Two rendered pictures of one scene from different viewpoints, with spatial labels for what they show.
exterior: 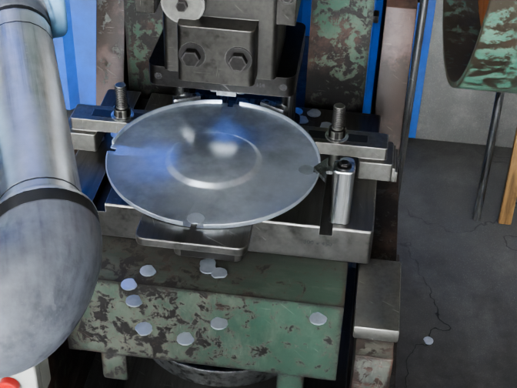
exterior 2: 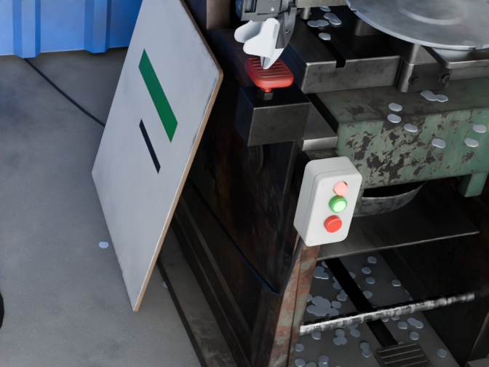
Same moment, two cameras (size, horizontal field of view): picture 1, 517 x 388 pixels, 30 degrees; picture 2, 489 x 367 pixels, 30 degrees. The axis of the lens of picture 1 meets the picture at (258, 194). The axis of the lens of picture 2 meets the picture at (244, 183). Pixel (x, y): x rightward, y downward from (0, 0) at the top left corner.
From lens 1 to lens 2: 107 cm
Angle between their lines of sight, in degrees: 26
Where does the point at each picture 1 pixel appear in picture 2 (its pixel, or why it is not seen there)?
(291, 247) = (473, 70)
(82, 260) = not seen: outside the picture
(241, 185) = (467, 18)
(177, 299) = (423, 124)
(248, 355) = (458, 162)
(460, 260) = not seen: hidden behind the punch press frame
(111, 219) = (347, 73)
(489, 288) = not seen: hidden behind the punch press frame
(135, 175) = (393, 24)
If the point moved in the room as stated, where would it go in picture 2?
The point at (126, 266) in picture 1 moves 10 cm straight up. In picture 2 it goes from (377, 108) to (391, 54)
